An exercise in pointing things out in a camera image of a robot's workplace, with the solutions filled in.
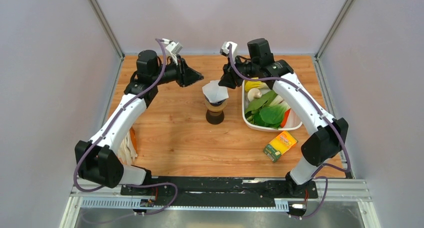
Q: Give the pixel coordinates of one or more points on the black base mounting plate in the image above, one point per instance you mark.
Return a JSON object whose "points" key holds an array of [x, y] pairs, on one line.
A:
{"points": [[200, 191]]}

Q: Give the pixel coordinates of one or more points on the aluminium frame rail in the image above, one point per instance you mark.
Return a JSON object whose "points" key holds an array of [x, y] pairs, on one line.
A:
{"points": [[341, 203]]}

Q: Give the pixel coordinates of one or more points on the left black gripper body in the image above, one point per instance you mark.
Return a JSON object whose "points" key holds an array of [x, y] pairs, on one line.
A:
{"points": [[176, 71]]}

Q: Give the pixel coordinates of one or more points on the single white paper filter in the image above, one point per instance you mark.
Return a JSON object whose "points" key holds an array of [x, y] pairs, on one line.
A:
{"points": [[214, 92]]}

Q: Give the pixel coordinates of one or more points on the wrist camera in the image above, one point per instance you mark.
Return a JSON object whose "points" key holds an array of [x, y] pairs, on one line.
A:
{"points": [[229, 49], [173, 48]]}

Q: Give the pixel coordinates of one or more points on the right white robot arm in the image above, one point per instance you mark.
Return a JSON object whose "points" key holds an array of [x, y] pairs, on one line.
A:
{"points": [[327, 134]]}

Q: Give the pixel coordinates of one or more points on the yellow green juice box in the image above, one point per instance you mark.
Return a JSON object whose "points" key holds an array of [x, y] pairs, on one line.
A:
{"points": [[279, 146]]}

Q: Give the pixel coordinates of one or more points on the green bok choy toy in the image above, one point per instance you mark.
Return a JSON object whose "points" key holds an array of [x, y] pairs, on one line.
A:
{"points": [[269, 116], [258, 103]]}

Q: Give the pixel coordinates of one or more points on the orange carrot toy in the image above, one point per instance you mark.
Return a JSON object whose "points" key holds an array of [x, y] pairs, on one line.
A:
{"points": [[285, 118]]}

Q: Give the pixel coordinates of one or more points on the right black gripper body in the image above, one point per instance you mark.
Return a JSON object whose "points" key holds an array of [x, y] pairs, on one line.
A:
{"points": [[247, 69]]}

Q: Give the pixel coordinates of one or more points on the white rectangular tray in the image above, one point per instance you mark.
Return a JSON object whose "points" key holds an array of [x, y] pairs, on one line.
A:
{"points": [[293, 121]]}

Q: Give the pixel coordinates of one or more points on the yellow napa cabbage toy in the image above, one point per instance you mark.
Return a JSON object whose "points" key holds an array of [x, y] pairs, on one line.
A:
{"points": [[249, 85]]}

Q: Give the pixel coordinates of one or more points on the white mushroom toy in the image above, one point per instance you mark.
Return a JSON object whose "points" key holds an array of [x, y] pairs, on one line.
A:
{"points": [[253, 94]]}

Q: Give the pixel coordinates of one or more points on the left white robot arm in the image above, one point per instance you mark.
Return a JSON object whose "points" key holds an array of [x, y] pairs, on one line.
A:
{"points": [[97, 159]]}

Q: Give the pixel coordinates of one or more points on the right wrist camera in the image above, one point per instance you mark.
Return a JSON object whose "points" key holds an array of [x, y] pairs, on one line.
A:
{"points": [[229, 49]]}

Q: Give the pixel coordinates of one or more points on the blue glass cone dripper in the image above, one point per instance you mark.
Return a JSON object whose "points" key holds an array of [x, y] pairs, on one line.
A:
{"points": [[214, 104]]}

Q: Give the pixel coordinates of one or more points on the brown glass coffee carafe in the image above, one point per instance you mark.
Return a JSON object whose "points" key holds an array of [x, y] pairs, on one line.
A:
{"points": [[214, 117]]}

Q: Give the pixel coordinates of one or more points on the white paper coffee filters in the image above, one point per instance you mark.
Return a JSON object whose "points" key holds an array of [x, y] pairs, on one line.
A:
{"points": [[125, 152]]}

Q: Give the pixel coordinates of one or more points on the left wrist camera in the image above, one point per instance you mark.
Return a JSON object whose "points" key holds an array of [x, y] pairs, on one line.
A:
{"points": [[173, 48]]}

